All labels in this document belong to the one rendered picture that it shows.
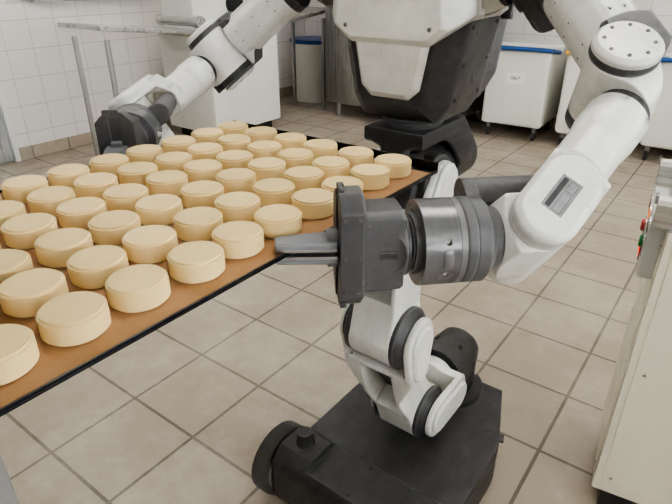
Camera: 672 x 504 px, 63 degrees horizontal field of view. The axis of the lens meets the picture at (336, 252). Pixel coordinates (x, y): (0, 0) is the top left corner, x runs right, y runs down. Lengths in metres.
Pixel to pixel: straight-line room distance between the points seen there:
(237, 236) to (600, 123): 0.41
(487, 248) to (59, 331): 0.37
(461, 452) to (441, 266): 1.11
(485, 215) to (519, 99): 4.51
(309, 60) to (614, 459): 5.30
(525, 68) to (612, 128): 4.33
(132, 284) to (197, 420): 1.49
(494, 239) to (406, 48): 0.51
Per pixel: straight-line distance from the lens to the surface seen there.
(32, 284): 0.51
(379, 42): 1.00
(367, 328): 1.19
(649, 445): 1.61
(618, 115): 0.69
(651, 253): 1.39
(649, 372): 1.48
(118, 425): 2.00
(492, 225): 0.54
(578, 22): 0.83
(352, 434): 1.61
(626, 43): 0.74
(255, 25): 1.20
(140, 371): 2.20
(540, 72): 4.97
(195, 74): 1.18
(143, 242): 0.54
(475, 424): 1.68
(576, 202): 0.57
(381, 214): 0.52
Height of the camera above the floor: 1.32
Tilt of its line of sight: 27 degrees down
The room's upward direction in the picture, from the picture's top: straight up
